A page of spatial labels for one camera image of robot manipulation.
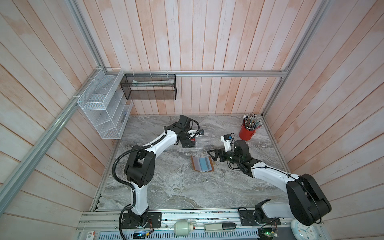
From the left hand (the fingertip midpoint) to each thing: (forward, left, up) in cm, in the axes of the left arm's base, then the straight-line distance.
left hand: (187, 135), depth 94 cm
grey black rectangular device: (-49, -13, -8) cm, 51 cm away
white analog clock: (-50, -54, -8) cm, 74 cm away
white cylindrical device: (-50, +1, -2) cm, 50 cm away
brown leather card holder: (-16, -5, -9) cm, 19 cm away
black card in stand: (-9, -1, +3) cm, 10 cm away
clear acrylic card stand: (+3, -11, -12) cm, 16 cm away
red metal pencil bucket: (+4, -39, -4) cm, 40 cm away
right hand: (-12, -15, 0) cm, 19 cm away
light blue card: (-15, -11, -10) cm, 21 cm away
